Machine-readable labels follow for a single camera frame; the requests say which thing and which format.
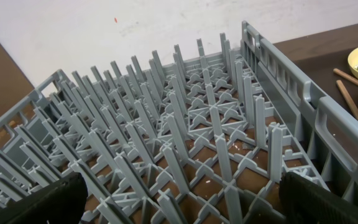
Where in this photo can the wooden chopstick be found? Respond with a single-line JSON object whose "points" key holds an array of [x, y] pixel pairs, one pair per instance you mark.
{"points": [[346, 76], [348, 99]]}

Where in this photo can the grey plastic dish rack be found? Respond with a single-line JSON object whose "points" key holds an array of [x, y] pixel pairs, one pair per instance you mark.
{"points": [[205, 140]]}

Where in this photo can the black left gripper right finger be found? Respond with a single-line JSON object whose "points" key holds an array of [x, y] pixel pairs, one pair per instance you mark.
{"points": [[306, 202]]}

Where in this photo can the wooden chopstick left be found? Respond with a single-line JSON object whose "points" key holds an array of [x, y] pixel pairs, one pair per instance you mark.
{"points": [[348, 99]]}

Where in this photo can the wooden chopstick right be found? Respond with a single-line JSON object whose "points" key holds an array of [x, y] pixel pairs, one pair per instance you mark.
{"points": [[346, 76]]}

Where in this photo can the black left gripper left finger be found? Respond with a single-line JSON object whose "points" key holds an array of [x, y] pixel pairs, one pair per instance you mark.
{"points": [[60, 202]]}

